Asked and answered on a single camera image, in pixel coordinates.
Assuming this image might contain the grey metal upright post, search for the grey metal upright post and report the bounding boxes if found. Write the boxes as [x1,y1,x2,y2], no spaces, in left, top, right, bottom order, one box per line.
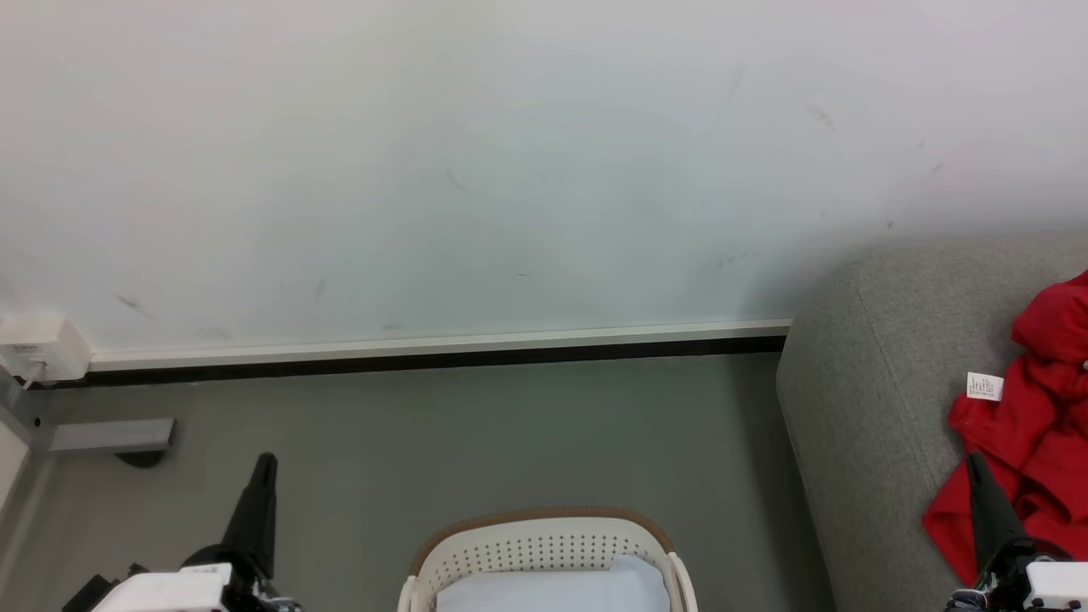
[0,365,54,587]

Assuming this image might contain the white wall outlet box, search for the white wall outlet box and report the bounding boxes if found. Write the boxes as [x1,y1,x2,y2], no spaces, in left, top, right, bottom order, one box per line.
[0,312,93,383]

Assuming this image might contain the grey fabric sofa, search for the grey fabric sofa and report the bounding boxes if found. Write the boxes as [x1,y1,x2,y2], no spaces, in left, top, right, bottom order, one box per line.
[775,236,1088,612]

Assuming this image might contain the grey metal base bar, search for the grey metal base bar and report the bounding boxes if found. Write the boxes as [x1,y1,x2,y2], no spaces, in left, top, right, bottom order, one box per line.
[48,416,177,454]

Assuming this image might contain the white black baseboard strip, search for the white black baseboard strip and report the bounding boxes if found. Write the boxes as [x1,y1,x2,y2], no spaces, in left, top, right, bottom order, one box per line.
[34,319,794,390]

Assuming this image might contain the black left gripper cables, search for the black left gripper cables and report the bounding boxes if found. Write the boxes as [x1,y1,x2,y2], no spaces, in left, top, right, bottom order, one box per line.
[253,582,302,612]

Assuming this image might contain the pale blue cloth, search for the pale blue cloth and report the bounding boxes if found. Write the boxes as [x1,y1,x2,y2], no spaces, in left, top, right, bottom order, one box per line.
[435,554,672,612]

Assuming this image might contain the red cloth garment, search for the red cloth garment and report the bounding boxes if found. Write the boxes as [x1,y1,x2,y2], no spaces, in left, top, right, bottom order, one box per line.
[921,269,1088,587]

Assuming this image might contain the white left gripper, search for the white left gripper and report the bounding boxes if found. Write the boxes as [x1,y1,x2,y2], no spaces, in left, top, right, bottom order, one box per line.
[92,452,280,612]

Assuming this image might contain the white perforated laundry basket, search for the white perforated laundry basket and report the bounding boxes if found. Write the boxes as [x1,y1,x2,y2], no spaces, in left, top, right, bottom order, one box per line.
[397,507,700,612]

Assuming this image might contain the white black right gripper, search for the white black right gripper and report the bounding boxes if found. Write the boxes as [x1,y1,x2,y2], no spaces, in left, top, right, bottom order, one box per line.
[966,451,1088,612]

